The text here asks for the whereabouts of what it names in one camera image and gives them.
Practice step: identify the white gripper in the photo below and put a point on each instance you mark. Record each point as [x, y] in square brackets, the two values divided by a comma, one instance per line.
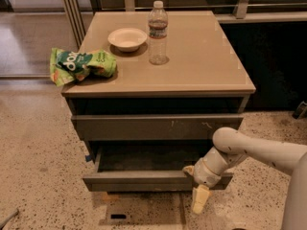
[203, 174]

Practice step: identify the clear plastic water bottle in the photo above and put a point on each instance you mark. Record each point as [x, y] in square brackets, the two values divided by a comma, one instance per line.
[158, 25]

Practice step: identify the metal railing frame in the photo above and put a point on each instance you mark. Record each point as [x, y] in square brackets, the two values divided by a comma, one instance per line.
[227, 11]

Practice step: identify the grey metal rod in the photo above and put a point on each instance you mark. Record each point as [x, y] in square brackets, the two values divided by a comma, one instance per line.
[6, 219]

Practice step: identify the grey top drawer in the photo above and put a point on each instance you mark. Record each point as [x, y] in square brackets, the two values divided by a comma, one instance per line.
[152, 127]

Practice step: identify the white bowl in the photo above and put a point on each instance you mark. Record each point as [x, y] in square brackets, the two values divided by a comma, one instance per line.
[127, 39]

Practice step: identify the grey drawer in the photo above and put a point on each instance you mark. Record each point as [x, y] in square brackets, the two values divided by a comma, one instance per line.
[144, 166]
[152, 127]

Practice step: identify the grey drawer cabinet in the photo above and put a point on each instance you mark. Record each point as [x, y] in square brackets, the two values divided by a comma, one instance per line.
[203, 74]

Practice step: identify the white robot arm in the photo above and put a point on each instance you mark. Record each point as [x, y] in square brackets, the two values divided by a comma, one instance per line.
[231, 147]

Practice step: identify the green chip bag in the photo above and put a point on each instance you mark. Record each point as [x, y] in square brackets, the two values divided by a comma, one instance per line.
[67, 66]

